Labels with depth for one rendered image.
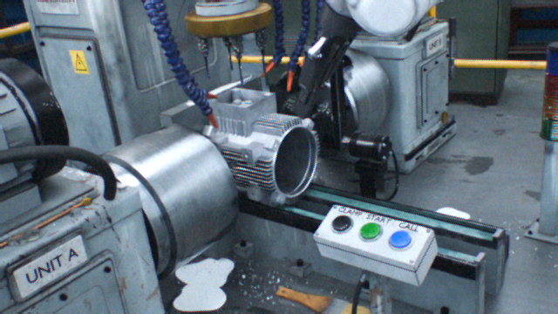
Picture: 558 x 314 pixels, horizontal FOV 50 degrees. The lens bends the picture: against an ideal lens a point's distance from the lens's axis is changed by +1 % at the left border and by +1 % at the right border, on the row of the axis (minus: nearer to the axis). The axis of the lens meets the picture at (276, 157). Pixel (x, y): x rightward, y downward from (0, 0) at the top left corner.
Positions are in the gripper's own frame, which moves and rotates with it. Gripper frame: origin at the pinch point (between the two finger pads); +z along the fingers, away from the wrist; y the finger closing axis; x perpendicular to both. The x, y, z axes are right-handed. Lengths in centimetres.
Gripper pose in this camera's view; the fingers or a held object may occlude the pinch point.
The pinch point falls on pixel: (305, 100)
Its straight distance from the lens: 113.5
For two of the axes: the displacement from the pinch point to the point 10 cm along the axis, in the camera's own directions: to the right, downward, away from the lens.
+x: 7.4, 6.0, -3.1
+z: -3.0, 7.1, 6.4
